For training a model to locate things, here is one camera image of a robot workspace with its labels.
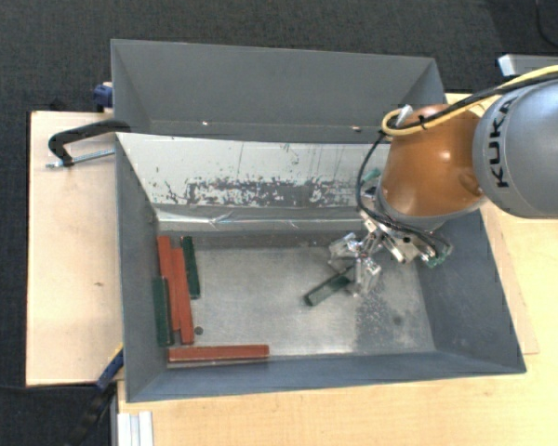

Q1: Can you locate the dark green flat block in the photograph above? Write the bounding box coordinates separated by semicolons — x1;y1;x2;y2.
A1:
180;235;202;300
151;276;175;348
303;270;356;308

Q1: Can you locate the grey metal bin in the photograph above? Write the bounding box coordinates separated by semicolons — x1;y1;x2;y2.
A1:
110;38;527;403

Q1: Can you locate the red-brown flat block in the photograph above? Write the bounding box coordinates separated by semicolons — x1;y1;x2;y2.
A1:
169;247;196;347
167;344;271;364
156;235;176;332

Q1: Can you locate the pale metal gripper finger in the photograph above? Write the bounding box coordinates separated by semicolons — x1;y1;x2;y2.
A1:
352;256;383;297
327;231;361;271

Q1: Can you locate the pale wood flat board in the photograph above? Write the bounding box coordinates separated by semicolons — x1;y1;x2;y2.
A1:
25;91;540;388

